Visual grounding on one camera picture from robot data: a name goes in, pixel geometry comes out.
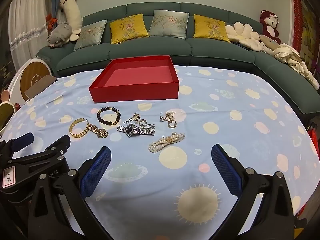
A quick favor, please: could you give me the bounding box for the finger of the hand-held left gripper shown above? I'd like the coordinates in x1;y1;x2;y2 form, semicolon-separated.
0;132;34;157
15;134;71;172

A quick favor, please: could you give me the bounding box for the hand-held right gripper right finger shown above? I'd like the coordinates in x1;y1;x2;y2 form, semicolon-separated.
211;144;295;240

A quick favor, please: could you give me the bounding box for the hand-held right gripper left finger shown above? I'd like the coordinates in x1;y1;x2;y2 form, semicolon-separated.
27;146;113;240

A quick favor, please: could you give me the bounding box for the gold chain bracelet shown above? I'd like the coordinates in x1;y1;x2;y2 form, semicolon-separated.
69;119;90;138

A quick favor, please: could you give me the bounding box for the gold wristwatch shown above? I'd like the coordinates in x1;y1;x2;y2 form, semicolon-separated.
86;122;109;138

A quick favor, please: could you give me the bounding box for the dark bead bracelet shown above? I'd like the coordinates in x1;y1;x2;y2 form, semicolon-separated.
97;107;122;126

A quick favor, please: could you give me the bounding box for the silver wristwatch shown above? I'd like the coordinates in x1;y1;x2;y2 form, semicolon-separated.
117;123;155;137

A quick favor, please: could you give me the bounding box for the pearl bracelet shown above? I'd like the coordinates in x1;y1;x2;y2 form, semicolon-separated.
149;132;186;153

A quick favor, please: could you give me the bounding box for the red cardboard box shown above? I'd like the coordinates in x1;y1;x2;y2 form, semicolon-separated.
89;55;180;103

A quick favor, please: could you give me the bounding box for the white pink-eared mirror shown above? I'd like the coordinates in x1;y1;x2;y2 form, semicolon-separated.
0;90;20;133

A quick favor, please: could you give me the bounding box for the blue planet-print tablecloth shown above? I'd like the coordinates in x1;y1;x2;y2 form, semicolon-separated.
0;64;320;240

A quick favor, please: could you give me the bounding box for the brown cardboard piece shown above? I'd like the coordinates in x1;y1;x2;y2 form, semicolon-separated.
25;76;58;100

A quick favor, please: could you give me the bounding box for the white machine with wooden disc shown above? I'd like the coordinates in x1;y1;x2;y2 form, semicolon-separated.
7;57;58;100

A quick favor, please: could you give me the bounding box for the red bag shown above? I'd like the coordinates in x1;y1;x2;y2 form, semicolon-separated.
304;122;320;155

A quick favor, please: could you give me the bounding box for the grey plush toy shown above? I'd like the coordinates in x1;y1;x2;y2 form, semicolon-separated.
46;22;73;48

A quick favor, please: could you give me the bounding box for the white sheer curtain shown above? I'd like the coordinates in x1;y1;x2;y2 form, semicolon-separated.
9;0;50;75

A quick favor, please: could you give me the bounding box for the grey-green floral pillow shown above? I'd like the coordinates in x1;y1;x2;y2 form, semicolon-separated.
74;19;108;51

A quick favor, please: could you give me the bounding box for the red curtain tie bow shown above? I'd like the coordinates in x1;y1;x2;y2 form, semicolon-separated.
46;14;58;29

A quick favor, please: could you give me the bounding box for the green sofa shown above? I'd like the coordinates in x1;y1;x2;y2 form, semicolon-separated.
35;2;320;114

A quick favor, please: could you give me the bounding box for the cream blanket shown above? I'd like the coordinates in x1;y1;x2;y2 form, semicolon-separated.
272;44;320;90

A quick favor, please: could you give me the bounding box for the long white cow plush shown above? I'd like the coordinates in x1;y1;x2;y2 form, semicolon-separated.
59;0;83;42

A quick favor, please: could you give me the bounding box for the tan plush toy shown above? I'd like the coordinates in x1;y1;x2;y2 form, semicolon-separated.
259;34;280;54

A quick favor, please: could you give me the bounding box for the yellow floral pillow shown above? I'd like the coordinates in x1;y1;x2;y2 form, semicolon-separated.
109;14;150;45
194;14;232;43

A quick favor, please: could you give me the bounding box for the cream flower cushion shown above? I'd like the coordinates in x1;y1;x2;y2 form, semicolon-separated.
225;21;263;52

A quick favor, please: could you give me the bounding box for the red monkey plush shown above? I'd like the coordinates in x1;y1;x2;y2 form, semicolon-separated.
259;10;282;44

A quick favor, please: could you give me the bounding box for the grey-blue floral pillow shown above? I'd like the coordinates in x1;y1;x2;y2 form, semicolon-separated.
148;9;190;40

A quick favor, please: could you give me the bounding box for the red-bordered wall hanging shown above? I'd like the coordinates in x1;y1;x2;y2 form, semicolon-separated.
290;0;320;63

